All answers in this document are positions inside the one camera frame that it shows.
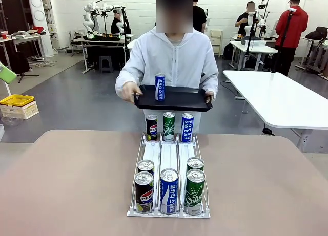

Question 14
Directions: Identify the person's right hand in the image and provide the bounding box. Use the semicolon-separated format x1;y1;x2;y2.
120;81;144;103

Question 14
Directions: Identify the blue Pocari Sweat can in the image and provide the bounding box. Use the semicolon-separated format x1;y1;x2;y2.
181;113;194;142
154;73;166;101
159;168;179;216

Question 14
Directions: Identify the black plastic serving tray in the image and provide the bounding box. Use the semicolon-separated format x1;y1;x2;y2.
133;84;213;113

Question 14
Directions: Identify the person's right forearm white sleeve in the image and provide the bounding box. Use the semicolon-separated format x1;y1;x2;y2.
114;71;140;97

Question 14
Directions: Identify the person's left forearm white sleeve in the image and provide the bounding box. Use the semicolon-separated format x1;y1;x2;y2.
202;72;219;98

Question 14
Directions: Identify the person in white jacket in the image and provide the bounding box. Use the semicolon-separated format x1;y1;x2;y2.
114;0;219;133

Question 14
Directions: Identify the person wearing headset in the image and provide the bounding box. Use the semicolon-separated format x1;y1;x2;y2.
110;9;124;34

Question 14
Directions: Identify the person in black clothes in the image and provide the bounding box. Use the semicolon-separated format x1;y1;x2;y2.
192;0;207;33

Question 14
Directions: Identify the person in black t-shirt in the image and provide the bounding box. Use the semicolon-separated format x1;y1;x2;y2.
235;1;257;37

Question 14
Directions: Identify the person in red jacket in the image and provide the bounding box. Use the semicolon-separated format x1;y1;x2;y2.
275;0;309;77

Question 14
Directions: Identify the grey plastic stool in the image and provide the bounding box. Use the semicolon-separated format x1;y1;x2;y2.
99;55;114;74

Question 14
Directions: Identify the black Pepsi can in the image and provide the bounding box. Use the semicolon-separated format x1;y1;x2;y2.
137;159;155;177
146;114;158;141
134;171;154;214

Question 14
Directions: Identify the black backpack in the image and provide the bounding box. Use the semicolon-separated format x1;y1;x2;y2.
223;42;235;60

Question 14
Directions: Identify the desk with black panel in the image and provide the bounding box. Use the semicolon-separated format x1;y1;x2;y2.
71;34;134;75

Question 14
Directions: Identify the white drawer cabinet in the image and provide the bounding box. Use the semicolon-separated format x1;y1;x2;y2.
210;29;224;58

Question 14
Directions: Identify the green Chilsung cider can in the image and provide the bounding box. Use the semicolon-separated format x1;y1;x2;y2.
186;157;205;173
183;168;206;216
162;112;176;142

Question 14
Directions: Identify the white desk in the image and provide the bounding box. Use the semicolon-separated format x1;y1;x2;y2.
0;33;48;68
229;40;279;71

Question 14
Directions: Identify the large white table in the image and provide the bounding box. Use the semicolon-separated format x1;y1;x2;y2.
222;70;328;154

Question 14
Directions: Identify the clear plastic bin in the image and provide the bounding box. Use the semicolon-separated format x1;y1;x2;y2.
245;39;267;47

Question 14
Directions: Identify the clear can dispenser rack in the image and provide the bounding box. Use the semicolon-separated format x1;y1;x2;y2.
127;132;211;219

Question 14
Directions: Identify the black tripod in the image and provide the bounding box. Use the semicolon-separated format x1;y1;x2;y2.
15;51;40;83

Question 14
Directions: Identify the yellow plastic crate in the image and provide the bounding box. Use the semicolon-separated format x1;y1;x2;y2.
0;94;35;108

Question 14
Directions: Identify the white tower air conditioner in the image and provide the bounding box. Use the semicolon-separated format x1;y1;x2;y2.
27;0;55;57

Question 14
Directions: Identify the clear plastic bowl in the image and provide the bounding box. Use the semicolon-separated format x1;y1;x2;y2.
1;113;24;127

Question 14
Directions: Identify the green board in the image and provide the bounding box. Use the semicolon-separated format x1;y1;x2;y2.
0;62;17;84

